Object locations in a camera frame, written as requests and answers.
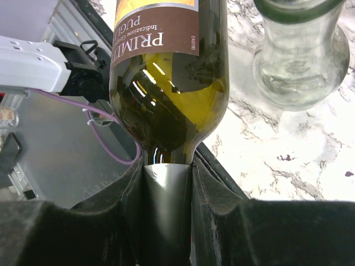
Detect clear glass carafe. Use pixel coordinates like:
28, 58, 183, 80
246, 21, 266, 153
252, 1, 350, 111

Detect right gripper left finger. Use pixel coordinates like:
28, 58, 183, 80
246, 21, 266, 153
1, 158, 143, 265

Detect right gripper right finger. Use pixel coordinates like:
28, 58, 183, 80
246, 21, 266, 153
192, 158, 354, 265

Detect green bottle brown label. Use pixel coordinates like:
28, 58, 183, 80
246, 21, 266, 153
109, 1, 230, 265

